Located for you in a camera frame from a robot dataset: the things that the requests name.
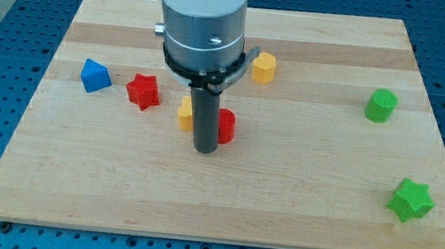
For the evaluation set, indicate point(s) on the yellow heart block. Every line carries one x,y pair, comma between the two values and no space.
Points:
185,115

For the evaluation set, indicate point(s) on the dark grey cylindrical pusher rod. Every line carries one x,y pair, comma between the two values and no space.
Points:
205,113

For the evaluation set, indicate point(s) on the black clamp with metal lever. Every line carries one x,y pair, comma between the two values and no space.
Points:
214,81

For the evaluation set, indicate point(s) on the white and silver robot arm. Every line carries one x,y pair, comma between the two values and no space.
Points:
203,37

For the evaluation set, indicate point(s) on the blue cube block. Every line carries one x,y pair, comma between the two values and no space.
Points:
94,76

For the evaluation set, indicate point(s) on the green cylinder block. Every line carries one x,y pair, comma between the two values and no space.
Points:
380,105

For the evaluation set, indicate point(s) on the red star block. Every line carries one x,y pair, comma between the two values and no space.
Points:
143,91

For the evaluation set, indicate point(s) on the yellow hexagon block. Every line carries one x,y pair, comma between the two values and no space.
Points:
263,70

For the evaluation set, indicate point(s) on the red cylinder block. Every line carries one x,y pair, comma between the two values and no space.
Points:
227,126

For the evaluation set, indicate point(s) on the wooden board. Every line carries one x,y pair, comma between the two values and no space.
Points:
306,170

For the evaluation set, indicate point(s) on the green star block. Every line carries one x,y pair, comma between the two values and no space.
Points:
410,200

